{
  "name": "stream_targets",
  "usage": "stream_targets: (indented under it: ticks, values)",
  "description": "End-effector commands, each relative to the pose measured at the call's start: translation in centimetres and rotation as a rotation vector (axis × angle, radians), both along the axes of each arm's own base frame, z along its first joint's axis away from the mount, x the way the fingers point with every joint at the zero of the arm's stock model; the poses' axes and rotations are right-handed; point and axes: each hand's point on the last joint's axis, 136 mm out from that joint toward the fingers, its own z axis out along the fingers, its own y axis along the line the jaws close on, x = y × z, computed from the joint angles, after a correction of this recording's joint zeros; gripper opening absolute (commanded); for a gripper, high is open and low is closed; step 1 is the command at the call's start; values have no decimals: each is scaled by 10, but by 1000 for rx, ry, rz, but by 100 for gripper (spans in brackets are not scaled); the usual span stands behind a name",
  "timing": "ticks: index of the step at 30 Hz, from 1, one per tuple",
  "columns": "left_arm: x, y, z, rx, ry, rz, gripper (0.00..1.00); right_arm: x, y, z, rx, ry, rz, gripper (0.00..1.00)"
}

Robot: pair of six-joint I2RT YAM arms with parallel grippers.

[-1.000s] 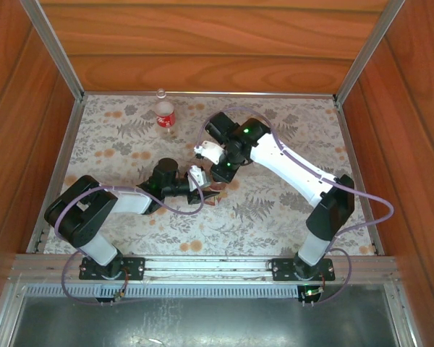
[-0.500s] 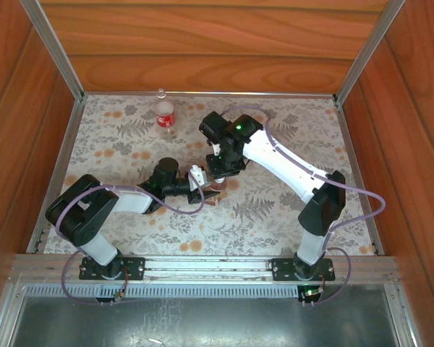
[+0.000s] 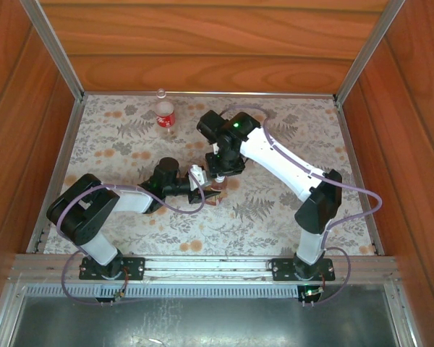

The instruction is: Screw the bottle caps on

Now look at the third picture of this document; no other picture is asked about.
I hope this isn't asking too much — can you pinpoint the orange label tea bottle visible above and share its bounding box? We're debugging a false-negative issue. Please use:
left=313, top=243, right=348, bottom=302
left=202, top=176, right=228, bottom=207

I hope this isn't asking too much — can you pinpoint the grey metal sheet panel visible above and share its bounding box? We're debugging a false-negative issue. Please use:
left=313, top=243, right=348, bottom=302
left=10, top=296, right=399, bottom=347

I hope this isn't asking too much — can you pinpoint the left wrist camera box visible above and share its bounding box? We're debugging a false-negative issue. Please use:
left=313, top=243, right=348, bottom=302
left=187, top=164, right=209, bottom=189

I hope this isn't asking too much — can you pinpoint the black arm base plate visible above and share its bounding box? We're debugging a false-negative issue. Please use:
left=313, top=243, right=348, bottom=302
left=78, top=255, right=146, bottom=281
left=271, top=257, right=336, bottom=283

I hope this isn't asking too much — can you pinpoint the aluminium table edge rail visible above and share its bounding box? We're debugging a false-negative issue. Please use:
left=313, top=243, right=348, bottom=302
left=82, top=90, right=336, bottom=100
left=25, top=99, right=86, bottom=254

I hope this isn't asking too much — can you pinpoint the aluminium mounting beam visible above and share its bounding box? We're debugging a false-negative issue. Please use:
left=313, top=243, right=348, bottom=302
left=9, top=254, right=401, bottom=283

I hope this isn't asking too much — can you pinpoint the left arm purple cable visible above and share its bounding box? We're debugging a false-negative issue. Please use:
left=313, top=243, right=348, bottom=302
left=56, top=169, right=207, bottom=307

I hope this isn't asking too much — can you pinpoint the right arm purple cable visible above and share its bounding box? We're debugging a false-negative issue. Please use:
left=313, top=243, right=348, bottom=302
left=226, top=104, right=383, bottom=307

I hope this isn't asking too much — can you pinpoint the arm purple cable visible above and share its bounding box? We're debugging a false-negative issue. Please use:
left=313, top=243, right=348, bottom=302
left=56, top=169, right=207, bottom=307
left=226, top=104, right=383, bottom=307

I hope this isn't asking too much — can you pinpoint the aluminium frame post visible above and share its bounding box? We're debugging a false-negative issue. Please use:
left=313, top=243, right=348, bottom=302
left=332, top=0, right=408, bottom=106
left=20, top=0, right=86, bottom=104

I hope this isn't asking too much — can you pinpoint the floral tablecloth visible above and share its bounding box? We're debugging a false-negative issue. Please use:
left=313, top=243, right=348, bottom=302
left=43, top=94, right=379, bottom=256

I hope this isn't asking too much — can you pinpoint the clear bottle red label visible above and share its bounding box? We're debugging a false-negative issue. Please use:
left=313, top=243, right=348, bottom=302
left=153, top=87, right=178, bottom=139

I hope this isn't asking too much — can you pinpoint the grey slotted cable duct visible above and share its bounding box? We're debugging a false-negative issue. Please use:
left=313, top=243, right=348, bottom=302
left=23, top=283, right=388, bottom=299

